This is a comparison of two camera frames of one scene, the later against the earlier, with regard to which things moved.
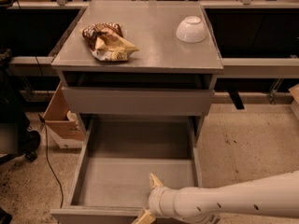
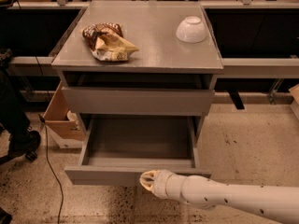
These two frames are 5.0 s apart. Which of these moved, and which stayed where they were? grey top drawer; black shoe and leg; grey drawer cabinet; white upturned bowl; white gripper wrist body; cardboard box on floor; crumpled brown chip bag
Moved: white gripper wrist body
Stayed: grey top drawer; white upturned bowl; cardboard box on floor; black shoe and leg; grey drawer cabinet; crumpled brown chip bag
